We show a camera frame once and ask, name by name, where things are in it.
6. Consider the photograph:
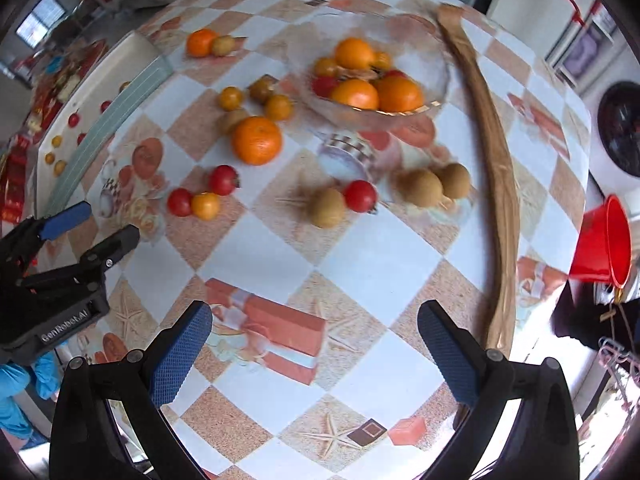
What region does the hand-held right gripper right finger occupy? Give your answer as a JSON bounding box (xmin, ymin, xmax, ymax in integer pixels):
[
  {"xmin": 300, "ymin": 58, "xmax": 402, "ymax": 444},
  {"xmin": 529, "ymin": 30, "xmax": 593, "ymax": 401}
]
[{"xmin": 417, "ymin": 301, "xmax": 581, "ymax": 480}]

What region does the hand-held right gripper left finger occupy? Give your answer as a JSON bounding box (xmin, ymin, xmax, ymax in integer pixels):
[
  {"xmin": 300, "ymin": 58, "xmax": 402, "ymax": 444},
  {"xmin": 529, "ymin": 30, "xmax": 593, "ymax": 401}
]
[{"xmin": 50, "ymin": 301, "xmax": 213, "ymax": 480}]

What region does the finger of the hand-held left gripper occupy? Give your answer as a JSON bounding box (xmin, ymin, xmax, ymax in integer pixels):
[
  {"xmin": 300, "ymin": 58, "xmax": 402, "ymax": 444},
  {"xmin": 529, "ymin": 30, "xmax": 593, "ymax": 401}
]
[
  {"xmin": 37, "ymin": 201, "xmax": 93, "ymax": 241},
  {"xmin": 77, "ymin": 224, "xmax": 141, "ymax": 281}
]

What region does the brown kiwi fruit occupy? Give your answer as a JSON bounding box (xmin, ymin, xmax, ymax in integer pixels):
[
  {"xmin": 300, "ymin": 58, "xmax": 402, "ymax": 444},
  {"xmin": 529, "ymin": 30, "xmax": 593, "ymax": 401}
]
[{"xmin": 310, "ymin": 188, "xmax": 347, "ymax": 229}]

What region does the clear glass bowl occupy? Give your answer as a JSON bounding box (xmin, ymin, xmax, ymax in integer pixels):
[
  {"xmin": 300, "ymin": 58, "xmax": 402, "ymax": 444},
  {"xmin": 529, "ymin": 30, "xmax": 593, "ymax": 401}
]
[{"xmin": 287, "ymin": 12, "xmax": 451, "ymax": 128}]

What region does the person's left hand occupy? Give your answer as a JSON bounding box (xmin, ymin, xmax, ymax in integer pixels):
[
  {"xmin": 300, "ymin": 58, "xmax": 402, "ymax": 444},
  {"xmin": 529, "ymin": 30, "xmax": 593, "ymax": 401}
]
[{"xmin": 0, "ymin": 352, "xmax": 58, "ymax": 441}]

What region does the red printed box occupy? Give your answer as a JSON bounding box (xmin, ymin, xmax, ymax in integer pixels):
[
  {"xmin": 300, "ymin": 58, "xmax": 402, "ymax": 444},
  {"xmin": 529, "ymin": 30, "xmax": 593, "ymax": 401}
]
[{"xmin": 0, "ymin": 150, "xmax": 28, "ymax": 223}]

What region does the checkered printed tablecloth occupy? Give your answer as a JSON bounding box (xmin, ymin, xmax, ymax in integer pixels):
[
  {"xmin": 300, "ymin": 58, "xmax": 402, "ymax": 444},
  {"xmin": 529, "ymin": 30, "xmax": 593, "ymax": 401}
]
[{"xmin": 35, "ymin": 0, "xmax": 593, "ymax": 480}]

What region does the pair of brown kiwis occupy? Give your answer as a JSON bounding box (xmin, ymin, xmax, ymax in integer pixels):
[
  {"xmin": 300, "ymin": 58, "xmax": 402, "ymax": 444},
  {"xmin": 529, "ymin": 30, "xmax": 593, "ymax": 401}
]
[{"xmin": 396, "ymin": 168, "xmax": 445, "ymax": 208}]

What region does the large orange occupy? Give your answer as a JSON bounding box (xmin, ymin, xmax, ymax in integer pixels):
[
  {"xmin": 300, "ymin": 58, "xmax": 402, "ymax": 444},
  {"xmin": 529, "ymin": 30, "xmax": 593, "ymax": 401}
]
[{"xmin": 231, "ymin": 116, "xmax": 283, "ymax": 167}]

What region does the brown longan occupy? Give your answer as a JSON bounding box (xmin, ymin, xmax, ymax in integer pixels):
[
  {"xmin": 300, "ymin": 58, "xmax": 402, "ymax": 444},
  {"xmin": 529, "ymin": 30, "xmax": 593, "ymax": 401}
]
[
  {"xmin": 210, "ymin": 35, "xmax": 238, "ymax": 57},
  {"xmin": 248, "ymin": 75, "xmax": 277, "ymax": 104},
  {"xmin": 437, "ymin": 162, "xmax": 472, "ymax": 200}
]

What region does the long wooden board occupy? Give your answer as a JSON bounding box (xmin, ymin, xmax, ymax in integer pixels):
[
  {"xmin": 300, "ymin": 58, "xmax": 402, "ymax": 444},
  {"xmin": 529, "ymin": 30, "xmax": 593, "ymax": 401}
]
[{"xmin": 436, "ymin": 2, "xmax": 522, "ymax": 356}]

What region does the red plastic bucket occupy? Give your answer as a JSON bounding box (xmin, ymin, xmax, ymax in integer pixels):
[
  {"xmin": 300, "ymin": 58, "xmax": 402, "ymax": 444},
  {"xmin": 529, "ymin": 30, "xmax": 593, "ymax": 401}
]
[{"xmin": 567, "ymin": 194, "xmax": 633, "ymax": 289}]

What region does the white washing machine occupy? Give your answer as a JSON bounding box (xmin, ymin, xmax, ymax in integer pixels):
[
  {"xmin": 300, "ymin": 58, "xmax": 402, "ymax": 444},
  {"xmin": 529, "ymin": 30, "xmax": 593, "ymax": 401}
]
[{"xmin": 575, "ymin": 45, "xmax": 640, "ymax": 196}]

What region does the white shelf unit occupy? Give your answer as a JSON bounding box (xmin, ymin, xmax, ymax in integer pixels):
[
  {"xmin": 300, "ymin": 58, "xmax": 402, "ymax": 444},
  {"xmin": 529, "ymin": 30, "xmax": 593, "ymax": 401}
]
[{"xmin": 542, "ymin": 0, "xmax": 621, "ymax": 93}]

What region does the purple detergent bottle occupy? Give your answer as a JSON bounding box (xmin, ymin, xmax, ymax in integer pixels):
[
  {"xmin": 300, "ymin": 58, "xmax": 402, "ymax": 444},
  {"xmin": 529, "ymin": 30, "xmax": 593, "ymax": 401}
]
[{"xmin": 562, "ymin": 27, "xmax": 608, "ymax": 83}]

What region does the red mop handle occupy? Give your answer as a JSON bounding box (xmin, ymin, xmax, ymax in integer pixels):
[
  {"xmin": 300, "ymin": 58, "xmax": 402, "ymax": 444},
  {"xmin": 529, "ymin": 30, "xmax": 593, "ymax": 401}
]
[{"xmin": 549, "ymin": 0, "xmax": 608, "ymax": 41}]

